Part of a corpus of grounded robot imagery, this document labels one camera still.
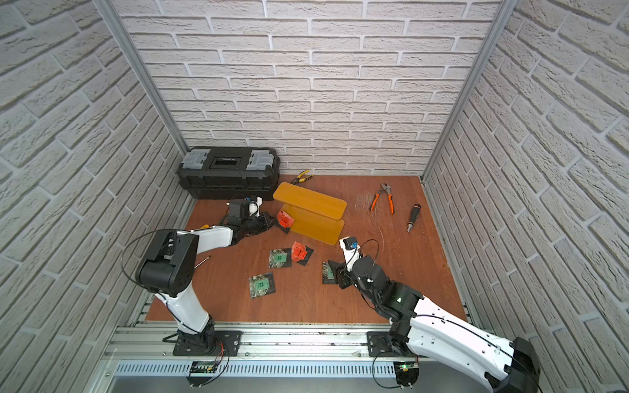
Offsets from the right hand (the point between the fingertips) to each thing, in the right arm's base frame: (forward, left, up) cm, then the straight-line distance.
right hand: (340, 258), depth 76 cm
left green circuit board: (-25, +44, -18) cm, 53 cm away
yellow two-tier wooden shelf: (+20, +7, -3) cm, 21 cm away
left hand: (+24, +21, -8) cm, 33 cm away
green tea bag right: (-3, +4, 0) cm, 5 cm away
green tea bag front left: (-2, +28, -15) cm, 31 cm away
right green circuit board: (-29, -18, -16) cm, 37 cm away
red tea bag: (+11, +15, -15) cm, 24 cm away
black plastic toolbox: (+39, +43, +2) cm, 58 cm away
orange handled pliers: (+42, -27, -15) cm, 52 cm away
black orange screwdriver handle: (+27, -37, -15) cm, 48 cm away
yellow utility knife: (+24, +54, -14) cm, 61 cm away
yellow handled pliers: (+50, +15, -14) cm, 54 cm away
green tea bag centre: (+9, +22, -15) cm, 28 cm away
